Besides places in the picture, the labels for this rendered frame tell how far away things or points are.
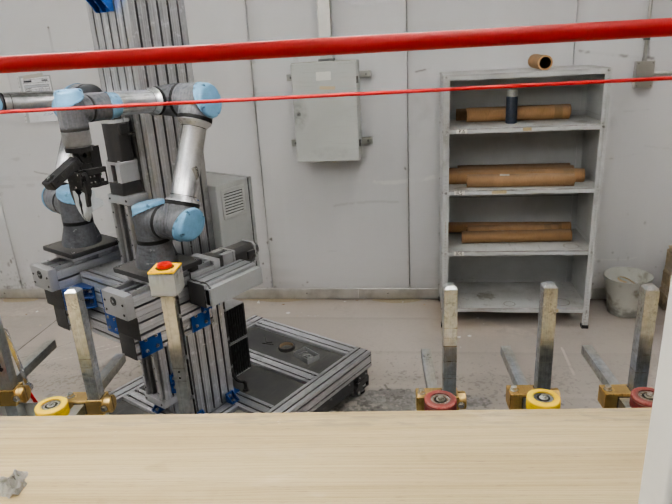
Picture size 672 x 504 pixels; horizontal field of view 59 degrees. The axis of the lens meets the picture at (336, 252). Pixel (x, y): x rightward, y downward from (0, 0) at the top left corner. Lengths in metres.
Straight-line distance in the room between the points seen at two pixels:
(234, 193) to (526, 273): 2.37
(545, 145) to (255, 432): 3.02
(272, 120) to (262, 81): 0.26
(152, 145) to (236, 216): 0.48
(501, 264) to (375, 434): 2.91
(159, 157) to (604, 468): 1.76
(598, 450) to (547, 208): 2.84
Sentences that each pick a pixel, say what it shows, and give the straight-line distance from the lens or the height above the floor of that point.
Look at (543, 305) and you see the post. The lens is 1.60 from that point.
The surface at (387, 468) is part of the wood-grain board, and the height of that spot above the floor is 0.90.
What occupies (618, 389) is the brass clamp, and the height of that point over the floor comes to 0.83.
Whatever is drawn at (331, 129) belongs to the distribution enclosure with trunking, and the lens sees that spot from 3.74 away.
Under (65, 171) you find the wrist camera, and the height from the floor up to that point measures 1.46.
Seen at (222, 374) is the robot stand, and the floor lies 0.37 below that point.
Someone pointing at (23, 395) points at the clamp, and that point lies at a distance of 1.95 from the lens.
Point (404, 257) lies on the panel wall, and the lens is 4.16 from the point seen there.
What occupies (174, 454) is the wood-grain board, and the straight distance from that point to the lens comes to 1.44.
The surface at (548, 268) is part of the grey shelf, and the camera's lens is 4.27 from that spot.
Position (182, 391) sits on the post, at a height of 0.86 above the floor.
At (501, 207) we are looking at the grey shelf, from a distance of 4.08.
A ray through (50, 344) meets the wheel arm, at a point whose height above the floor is 0.86.
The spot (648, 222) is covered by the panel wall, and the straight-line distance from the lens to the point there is 4.35.
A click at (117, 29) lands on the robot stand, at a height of 1.84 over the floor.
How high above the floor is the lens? 1.75
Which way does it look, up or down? 19 degrees down
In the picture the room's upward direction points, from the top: 3 degrees counter-clockwise
